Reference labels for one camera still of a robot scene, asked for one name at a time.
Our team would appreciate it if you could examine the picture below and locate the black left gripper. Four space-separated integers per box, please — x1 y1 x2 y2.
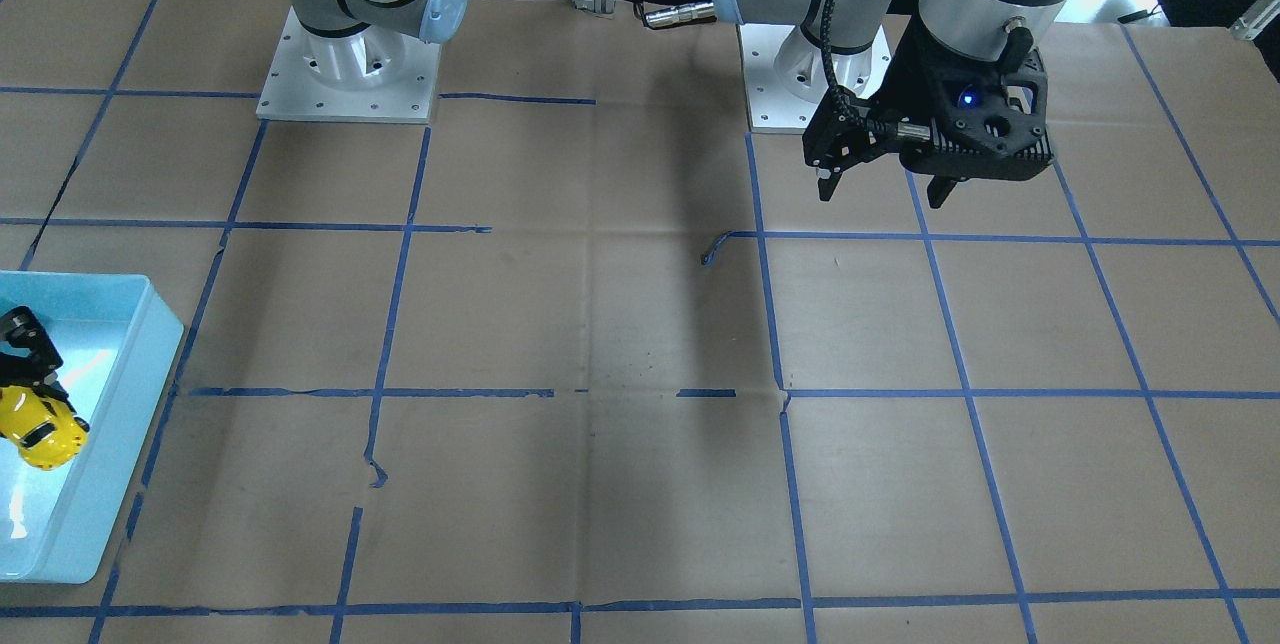
803 24 1056 210

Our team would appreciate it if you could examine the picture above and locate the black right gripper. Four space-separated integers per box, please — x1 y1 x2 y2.
1 306 70 405

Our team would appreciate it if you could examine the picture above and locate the yellow beetle toy car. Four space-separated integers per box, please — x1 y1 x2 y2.
1 385 90 471

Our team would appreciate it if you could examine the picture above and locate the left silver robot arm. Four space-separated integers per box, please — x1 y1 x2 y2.
712 0 1068 207

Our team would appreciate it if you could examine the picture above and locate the light blue plastic bin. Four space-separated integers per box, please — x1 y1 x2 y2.
1 271 184 584

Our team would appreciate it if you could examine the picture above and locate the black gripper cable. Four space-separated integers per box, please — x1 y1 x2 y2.
817 0 901 140

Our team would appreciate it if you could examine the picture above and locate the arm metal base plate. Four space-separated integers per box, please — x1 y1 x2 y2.
256 10 442 125
737 24 891 134

